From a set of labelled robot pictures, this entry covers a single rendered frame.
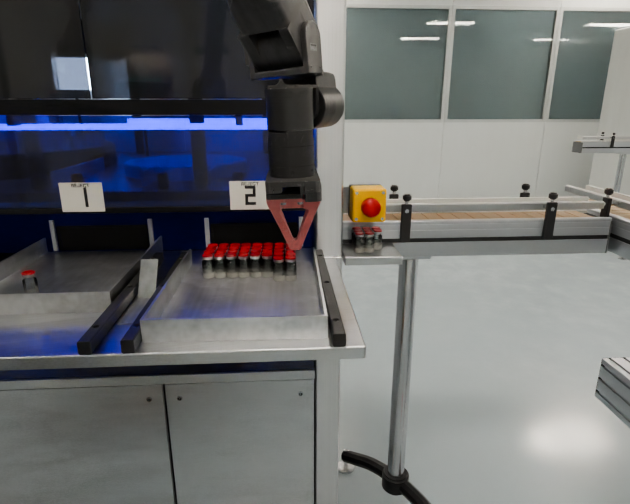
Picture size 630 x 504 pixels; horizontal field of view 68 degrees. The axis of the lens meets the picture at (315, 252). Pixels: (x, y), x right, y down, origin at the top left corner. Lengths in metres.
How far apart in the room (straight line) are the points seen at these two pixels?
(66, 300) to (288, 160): 0.45
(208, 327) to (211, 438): 0.61
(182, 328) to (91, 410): 0.62
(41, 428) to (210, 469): 0.41
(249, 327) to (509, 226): 0.77
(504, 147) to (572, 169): 0.93
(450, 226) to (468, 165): 4.86
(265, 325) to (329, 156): 0.44
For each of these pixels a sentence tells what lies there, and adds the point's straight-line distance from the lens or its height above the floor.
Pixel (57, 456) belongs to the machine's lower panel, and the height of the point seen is 0.39.
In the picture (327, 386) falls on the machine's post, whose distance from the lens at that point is 1.17.
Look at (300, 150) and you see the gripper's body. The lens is 0.57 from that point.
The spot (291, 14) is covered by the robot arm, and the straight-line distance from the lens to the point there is 0.56.
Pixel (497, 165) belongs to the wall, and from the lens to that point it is 6.18.
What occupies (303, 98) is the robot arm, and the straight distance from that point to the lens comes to 0.57.
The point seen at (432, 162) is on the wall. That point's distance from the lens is 5.88.
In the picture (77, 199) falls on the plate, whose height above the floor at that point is 1.02.
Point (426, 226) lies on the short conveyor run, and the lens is 1.17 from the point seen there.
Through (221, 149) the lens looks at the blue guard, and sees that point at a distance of 0.99.
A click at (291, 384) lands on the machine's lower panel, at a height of 0.57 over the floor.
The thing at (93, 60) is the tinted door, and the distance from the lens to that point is 1.05.
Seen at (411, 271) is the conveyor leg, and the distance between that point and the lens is 1.23.
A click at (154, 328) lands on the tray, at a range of 0.70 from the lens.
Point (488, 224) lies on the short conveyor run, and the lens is 1.22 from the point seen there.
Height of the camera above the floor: 1.20
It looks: 17 degrees down
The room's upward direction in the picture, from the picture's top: straight up
